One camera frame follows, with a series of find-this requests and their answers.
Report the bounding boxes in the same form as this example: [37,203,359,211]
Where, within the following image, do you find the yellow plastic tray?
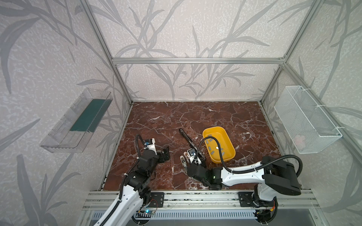
[203,126,236,163]

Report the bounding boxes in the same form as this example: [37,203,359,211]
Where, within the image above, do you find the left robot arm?
[95,144,170,226]

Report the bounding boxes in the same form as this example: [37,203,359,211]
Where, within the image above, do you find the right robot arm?
[187,154,303,208]

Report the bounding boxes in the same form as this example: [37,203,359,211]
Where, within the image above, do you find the staple strips in tray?
[205,137,225,158]

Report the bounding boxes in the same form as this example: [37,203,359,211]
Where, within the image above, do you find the green circuit board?
[135,209,156,218]

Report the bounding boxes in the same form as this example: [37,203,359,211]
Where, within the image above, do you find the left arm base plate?
[146,192,165,208]

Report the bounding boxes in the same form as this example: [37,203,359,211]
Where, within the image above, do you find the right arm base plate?
[238,191,260,208]

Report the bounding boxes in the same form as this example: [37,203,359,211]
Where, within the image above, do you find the clear plastic wall shelf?
[40,88,113,153]

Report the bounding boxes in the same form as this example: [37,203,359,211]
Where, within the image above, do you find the aluminium front rail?
[82,190,320,211]

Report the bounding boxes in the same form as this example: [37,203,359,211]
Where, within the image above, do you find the white wire basket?
[274,86,343,154]

